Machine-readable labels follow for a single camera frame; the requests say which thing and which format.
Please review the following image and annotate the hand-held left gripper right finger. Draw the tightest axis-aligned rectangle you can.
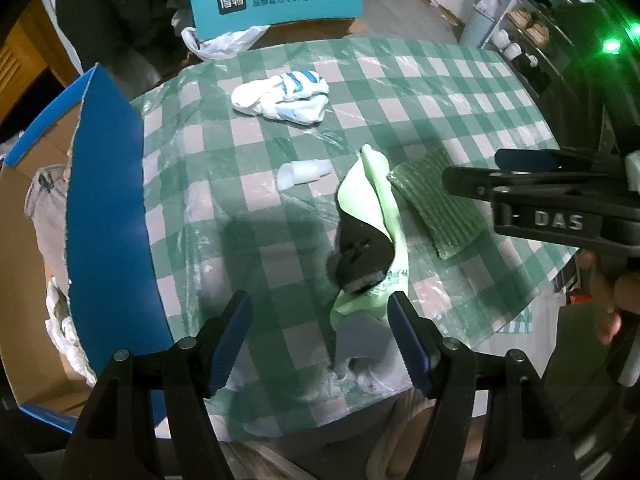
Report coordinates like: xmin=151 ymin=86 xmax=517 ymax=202
xmin=387 ymin=291 xmax=583 ymax=480

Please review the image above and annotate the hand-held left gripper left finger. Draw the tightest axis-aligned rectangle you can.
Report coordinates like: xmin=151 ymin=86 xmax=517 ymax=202
xmin=62 ymin=290 xmax=256 ymax=480

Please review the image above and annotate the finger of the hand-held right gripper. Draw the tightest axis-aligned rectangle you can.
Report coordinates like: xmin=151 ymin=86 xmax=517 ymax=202
xmin=496 ymin=148 xmax=626 ymax=175
xmin=441 ymin=165 xmax=566 ymax=202

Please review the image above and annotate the green ribbed cloth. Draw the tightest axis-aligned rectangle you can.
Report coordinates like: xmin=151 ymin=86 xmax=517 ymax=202
xmin=387 ymin=149 xmax=487 ymax=261

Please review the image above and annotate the grey sock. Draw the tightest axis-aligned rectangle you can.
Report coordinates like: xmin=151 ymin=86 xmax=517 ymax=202
xmin=332 ymin=310 xmax=401 ymax=366

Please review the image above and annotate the black sock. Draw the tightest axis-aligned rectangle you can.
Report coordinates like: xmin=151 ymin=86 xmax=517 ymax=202
xmin=327 ymin=212 xmax=396 ymax=296

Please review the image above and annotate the light green cloth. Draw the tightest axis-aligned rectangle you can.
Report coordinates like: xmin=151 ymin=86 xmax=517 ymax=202
xmin=330 ymin=145 xmax=411 ymax=331

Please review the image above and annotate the translucent white plastic piece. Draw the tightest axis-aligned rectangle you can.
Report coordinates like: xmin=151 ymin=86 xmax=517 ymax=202
xmin=277 ymin=158 xmax=333 ymax=190

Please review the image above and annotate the blue cardboard box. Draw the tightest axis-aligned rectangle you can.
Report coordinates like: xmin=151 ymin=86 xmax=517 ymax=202
xmin=0 ymin=62 xmax=173 ymax=436

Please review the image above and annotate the white blue sock bundle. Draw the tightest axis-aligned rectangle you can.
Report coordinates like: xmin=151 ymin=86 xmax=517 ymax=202
xmin=231 ymin=71 xmax=331 ymax=126

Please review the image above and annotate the person's right hand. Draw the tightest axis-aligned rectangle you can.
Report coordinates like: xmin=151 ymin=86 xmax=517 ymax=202
xmin=577 ymin=250 xmax=626 ymax=346

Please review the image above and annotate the green checked tablecloth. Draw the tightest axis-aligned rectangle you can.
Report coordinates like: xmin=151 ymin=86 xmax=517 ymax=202
xmin=127 ymin=37 xmax=583 ymax=441

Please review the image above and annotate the black shoe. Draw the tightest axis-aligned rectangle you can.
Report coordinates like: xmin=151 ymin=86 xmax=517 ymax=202
xmin=512 ymin=54 xmax=551 ymax=92

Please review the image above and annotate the metal shoe rack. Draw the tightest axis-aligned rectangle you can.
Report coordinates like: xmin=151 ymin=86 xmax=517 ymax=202
xmin=482 ymin=0 xmax=606 ymax=96

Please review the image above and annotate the light blue bin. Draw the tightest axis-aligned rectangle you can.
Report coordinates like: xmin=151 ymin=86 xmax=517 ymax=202
xmin=459 ymin=7 xmax=506 ymax=51

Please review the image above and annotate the white crumpled plastic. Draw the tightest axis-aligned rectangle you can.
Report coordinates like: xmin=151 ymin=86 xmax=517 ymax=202
xmin=45 ymin=280 xmax=98 ymax=386

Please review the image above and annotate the teal cardboard box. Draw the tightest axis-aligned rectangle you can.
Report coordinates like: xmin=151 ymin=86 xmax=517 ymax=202
xmin=188 ymin=0 xmax=364 ymax=42

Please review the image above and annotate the white plastic bag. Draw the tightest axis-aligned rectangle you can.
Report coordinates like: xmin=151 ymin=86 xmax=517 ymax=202
xmin=172 ymin=10 xmax=271 ymax=63

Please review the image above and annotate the black jacket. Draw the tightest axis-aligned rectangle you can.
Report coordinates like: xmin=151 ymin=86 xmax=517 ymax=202
xmin=52 ymin=0 xmax=191 ymax=91

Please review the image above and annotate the wooden wardrobe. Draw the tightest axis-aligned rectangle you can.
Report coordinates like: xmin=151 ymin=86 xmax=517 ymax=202
xmin=0 ymin=0 xmax=56 ymax=126

